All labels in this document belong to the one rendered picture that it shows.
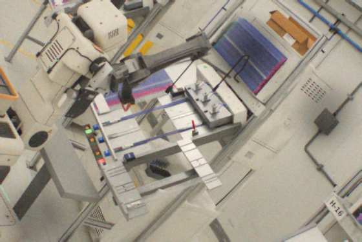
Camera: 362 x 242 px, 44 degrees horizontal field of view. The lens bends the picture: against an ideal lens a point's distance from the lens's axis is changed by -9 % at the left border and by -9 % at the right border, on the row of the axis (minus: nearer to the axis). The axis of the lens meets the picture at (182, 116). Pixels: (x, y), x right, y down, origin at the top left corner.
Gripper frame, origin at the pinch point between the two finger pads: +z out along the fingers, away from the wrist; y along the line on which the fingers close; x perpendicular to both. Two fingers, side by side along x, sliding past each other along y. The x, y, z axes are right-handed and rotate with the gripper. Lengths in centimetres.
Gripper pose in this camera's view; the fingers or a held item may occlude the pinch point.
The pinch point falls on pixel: (125, 110)
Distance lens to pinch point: 254.4
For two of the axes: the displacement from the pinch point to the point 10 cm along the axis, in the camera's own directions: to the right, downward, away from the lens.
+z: -1.1, 7.8, 6.2
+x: -9.2, 1.5, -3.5
